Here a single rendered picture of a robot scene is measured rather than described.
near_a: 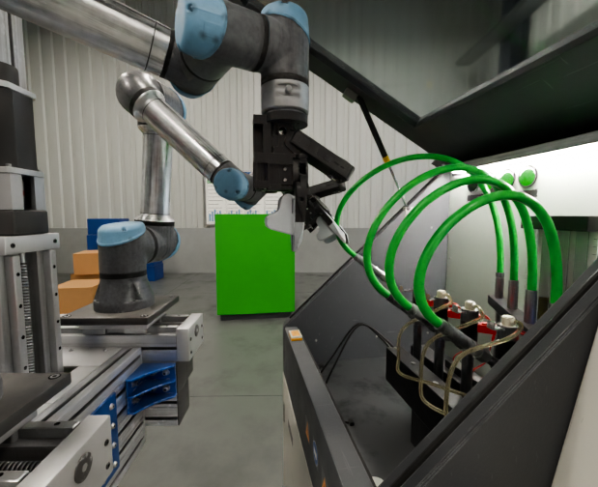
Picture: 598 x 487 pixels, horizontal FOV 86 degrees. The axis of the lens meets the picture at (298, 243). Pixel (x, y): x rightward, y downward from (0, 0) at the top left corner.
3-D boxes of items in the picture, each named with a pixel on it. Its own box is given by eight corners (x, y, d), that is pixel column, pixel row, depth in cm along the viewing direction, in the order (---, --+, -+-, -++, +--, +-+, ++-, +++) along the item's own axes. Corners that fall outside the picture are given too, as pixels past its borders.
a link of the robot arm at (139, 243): (87, 273, 84) (83, 221, 83) (124, 265, 97) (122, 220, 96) (127, 274, 82) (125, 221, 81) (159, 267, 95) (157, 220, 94)
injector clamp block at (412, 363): (384, 407, 77) (385, 346, 76) (422, 403, 79) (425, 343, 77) (493, 554, 44) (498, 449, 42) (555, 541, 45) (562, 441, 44)
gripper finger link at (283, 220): (265, 251, 52) (265, 194, 51) (301, 250, 53) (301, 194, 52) (267, 254, 49) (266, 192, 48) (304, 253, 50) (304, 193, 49)
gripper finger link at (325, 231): (330, 254, 80) (311, 228, 84) (349, 239, 78) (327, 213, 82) (326, 252, 77) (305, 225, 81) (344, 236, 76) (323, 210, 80)
